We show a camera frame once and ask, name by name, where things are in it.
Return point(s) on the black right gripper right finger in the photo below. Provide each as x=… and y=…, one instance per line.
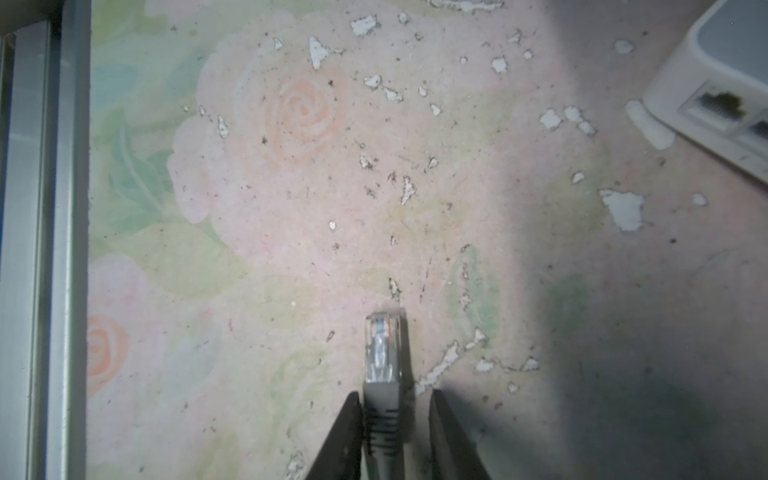
x=453, y=455

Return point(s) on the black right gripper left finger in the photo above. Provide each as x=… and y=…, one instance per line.
x=340, y=456

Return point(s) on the white box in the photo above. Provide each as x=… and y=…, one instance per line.
x=713, y=87

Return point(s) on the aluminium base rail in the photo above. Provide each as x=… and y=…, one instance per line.
x=45, y=82

